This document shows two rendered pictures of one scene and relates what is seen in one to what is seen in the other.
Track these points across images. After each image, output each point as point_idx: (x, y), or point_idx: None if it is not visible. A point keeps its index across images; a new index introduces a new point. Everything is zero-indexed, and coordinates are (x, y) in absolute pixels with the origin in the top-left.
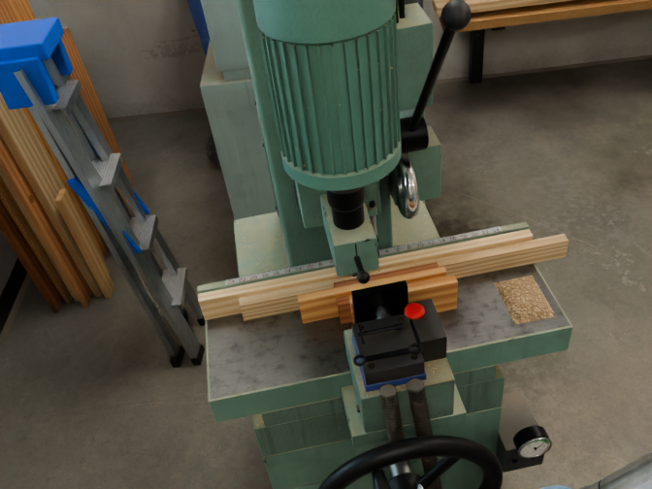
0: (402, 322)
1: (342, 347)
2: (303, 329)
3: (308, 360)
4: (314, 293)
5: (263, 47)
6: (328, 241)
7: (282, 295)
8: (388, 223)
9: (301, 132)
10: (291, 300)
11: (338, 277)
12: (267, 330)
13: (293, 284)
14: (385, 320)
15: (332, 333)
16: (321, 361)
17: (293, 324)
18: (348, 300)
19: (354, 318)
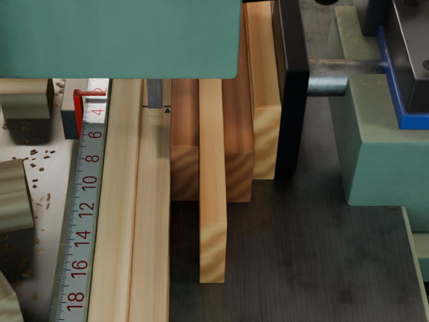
0: (419, 2)
1: (327, 209)
2: (245, 284)
3: (358, 286)
4: (207, 184)
5: None
6: (94, 67)
7: (158, 279)
8: None
9: None
10: (168, 271)
11: (138, 146)
12: None
13: (131, 242)
14: (410, 24)
15: (275, 223)
16: (365, 257)
17: (220, 306)
18: (241, 130)
19: (288, 141)
